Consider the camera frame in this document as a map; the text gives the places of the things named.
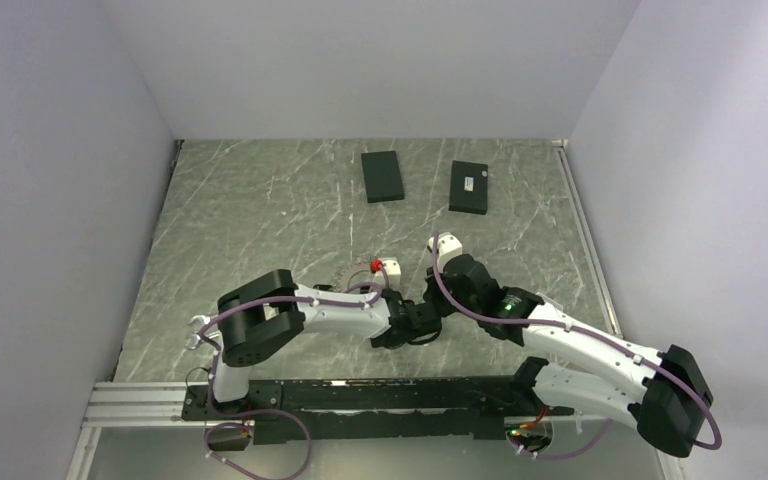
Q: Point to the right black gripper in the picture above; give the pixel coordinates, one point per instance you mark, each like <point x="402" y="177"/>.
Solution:
<point x="432" y="291"/>

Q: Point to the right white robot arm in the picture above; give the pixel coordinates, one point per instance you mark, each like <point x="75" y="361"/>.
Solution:
<point x="663" y="395"/>

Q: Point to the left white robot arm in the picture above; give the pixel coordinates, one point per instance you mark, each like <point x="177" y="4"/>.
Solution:
<point x="259" y="318"/>

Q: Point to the black box with label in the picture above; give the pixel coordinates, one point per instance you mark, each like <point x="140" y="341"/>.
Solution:
<point x="468" y="192"/>

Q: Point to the plain black rectangular box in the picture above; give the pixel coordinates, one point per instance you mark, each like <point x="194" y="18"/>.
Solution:
<point x="382" y="177"/>

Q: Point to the upper silver wrench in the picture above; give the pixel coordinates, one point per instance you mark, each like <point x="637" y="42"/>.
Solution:
<point x="199" y="321"/>

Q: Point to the silver wrench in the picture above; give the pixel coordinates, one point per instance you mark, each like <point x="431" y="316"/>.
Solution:
<point x="193" y="342"/>
<point x="199" y="321"/>

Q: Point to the lower silver wrench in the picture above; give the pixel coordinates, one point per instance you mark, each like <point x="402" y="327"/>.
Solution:
<point x="193" y="342"/>

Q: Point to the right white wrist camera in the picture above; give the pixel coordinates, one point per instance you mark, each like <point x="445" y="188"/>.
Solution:
<point x="448" y="247"/>

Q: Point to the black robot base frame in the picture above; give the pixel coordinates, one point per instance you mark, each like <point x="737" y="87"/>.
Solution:
<point x="280" y="411"/>

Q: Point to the aluminium rail frame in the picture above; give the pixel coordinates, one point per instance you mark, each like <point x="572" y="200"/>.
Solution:
<point x="160" y="405"/>

